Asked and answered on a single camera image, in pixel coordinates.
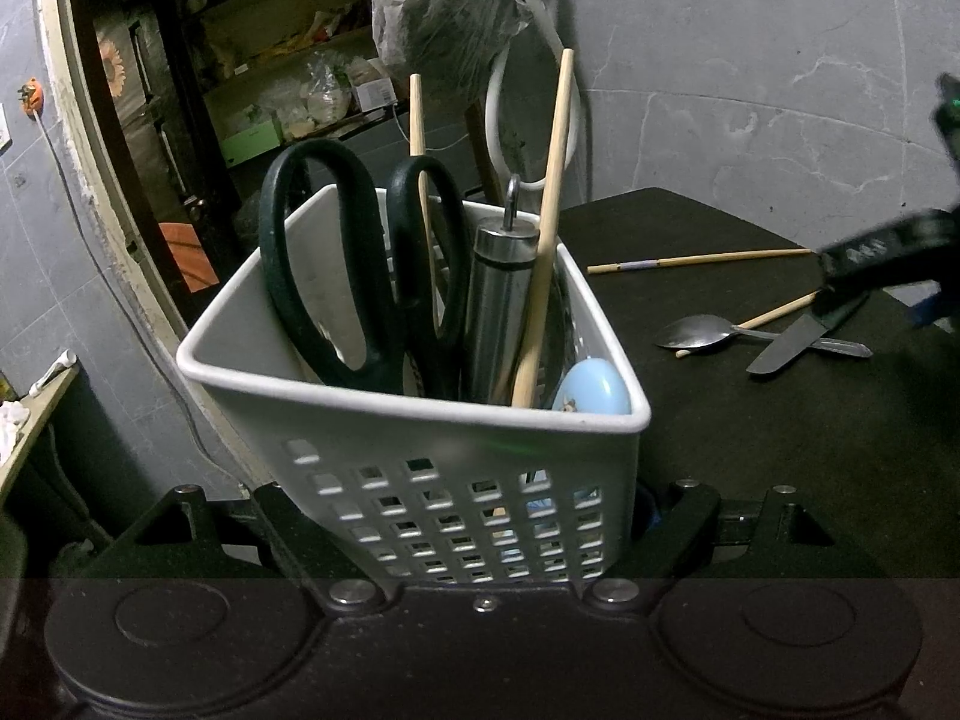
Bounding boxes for grey appliance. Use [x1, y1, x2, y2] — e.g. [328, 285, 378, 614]
[300, 109, 496, 203]

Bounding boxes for sunflower sticker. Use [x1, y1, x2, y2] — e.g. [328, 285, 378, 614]
[99, 41, 127, 98]

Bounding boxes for white cloth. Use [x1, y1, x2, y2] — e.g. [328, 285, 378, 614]
[0, 401, 29, 458]

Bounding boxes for dark tall cabinet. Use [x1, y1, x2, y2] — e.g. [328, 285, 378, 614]
[82, 7, 226, 331]

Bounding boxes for wooden chopstick with patterned band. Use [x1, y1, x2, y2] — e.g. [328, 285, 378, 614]
[586, 247, 817, 274]

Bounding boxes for wooden storage shelf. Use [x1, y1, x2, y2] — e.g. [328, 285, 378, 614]
[169, 0, 391, 166]

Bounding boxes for hanging clear plastic bag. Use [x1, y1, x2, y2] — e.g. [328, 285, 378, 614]
[371, 0, 535, 98]

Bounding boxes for clear plastic food bag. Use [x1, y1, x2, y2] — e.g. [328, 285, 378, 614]
[304, 52, 352, 125]

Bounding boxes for black handled knife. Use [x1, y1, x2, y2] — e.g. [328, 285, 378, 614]
[746, 289, 871, 377]

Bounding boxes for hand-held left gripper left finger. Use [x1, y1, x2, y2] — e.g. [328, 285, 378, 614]
[90, 481, 383, 608]

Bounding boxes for white power cable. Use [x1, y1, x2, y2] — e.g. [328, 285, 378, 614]
[34, 114, 226, 466]

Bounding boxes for light blue spoon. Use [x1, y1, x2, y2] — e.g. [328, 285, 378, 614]
[551, 358, 632, 415]

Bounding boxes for small metal spoon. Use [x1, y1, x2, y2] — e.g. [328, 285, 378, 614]
[654, 313, 873, 359]

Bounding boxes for white hose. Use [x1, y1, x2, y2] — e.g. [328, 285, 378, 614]
[484, 0, 584, 192]

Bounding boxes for orange panel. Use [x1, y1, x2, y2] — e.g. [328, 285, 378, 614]
[159, 221, 220, 293]

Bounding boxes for steel cylinder tool with ring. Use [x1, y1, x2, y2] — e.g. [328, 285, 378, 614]
[461, 174, 542, 404]

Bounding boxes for cream door frame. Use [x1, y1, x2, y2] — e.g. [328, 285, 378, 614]
[31, 0, 256, 496]

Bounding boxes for wooden side table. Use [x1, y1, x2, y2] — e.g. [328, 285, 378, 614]
[0, 364, 82, 503]

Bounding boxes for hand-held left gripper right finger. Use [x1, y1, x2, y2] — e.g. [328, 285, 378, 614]
[581, 480, 878, 608]

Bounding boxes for white perforated utensil basket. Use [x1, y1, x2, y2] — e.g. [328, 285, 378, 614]
[176, 184, 652, 586]

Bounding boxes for green box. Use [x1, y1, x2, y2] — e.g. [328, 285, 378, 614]
[219, 120, 286, 166]

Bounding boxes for small white box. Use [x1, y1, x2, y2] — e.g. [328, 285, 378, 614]
[355, 79, 397, 112]

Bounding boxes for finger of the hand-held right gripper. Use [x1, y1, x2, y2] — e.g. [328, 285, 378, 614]
[817, 206, 960, 293]
[911, 292, 960, 331]

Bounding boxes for dark green scissors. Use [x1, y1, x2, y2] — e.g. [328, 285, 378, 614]
[259, 139, 470, 395]

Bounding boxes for white tube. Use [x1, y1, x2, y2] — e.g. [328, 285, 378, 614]
[28, 350, 78, 395]

